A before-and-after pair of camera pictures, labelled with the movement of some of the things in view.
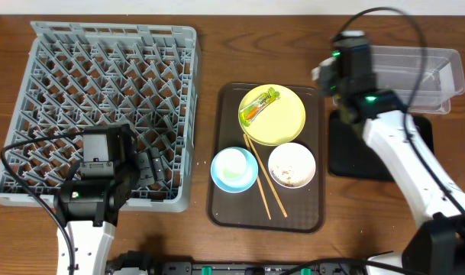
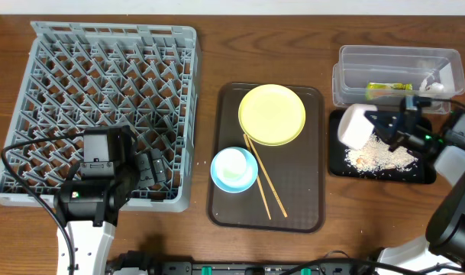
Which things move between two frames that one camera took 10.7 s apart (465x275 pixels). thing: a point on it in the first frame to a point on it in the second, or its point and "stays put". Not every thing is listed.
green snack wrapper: x=247 y=114 to x=382 y=90
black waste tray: x=352 y=156 stays put
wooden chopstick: x=259 y=182 stays put
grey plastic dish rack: x=84 y=75 stays put
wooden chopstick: x=266 y=173 stays put
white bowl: x=292 y=165 to x=353 y=127
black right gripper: x=327 y=81 to x=397 y=127
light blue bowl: x=234 y=169 stays put
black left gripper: x=141 y=168 stays put
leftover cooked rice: x=292 y=172 to x=376 y=155
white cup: x=230 y=165 stays put
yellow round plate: x=281 y=123 stays put
